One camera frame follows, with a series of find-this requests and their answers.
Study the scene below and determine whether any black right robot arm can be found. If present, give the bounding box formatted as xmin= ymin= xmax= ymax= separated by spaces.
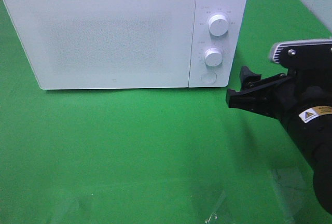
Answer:
xmin=226 ymin=66 xmax=331 ymax=213

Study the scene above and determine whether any round white door-release button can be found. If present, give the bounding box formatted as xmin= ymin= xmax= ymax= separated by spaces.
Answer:
xmin=201 ymin=72 xmax=217 ymax=85

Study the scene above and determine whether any white microwave oven body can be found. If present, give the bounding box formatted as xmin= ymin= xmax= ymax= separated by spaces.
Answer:
xmin=4 ymin=0 xmax=249 ymax=89

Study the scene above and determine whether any white microwave door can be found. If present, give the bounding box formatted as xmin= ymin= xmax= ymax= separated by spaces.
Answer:
xmin=4 ymin=0 xmax=195 ymax=90

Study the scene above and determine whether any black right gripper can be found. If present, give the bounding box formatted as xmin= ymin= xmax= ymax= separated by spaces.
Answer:
xmin=226 ymin=66 xmax=331 ymax=130

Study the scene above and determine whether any white microwave knob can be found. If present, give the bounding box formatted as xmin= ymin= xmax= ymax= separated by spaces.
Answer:
xmin=204 ymin=48 xmax=223 ymax=67
xmin=207 ymin=13 xmax=229 ymax=36

